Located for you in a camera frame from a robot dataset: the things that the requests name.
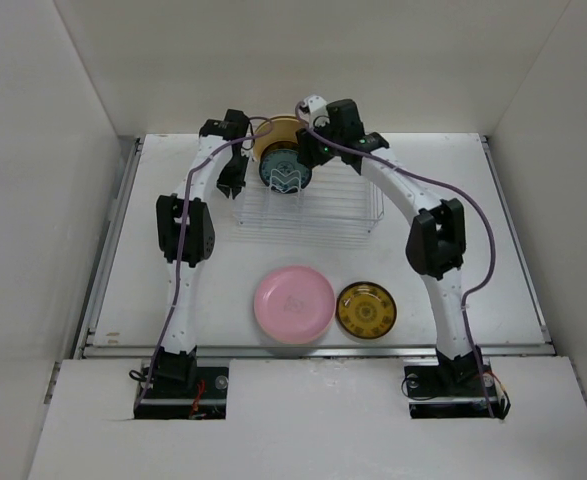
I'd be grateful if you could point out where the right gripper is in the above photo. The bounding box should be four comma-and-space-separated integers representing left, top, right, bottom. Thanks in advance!
296, 114, 344, 169

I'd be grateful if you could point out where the blue patterned small plate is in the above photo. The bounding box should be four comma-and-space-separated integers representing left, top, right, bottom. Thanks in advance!
258, 146, 312, 194

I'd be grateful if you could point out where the yellow plate back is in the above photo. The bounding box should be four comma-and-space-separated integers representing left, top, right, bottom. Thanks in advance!
252, 138, 299, 161

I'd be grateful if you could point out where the white wire dish rack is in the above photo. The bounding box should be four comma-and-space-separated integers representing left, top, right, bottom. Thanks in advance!
234, 160, 384, 241

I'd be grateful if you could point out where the pink plate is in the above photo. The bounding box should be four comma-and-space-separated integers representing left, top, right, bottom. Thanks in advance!
253, 265, 336, 345

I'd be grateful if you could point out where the dark patterned small plate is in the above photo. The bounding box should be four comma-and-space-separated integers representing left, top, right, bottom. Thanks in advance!
335, 281, 398, 341

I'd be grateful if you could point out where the cream plate rearmost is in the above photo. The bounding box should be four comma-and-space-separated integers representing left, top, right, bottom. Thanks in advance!
255, 115, 303, 142

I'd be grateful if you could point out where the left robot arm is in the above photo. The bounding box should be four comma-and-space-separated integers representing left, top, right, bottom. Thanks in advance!
152, 109, 251, 397

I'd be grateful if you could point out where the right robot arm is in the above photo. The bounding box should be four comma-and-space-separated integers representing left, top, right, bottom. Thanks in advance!
295, 95, 481, 394

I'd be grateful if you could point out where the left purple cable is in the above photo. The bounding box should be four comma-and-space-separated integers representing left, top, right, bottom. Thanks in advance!
137, 116, 274, 406

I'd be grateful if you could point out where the aluminium front rail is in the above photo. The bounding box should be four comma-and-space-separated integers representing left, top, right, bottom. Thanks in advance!
75, 343, 556, 359

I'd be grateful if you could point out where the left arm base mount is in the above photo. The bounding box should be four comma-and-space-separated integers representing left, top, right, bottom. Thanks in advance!
129, 366, 229, 420

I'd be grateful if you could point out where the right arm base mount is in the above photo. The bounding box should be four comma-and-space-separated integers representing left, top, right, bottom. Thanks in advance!
401, 364, 512, 420

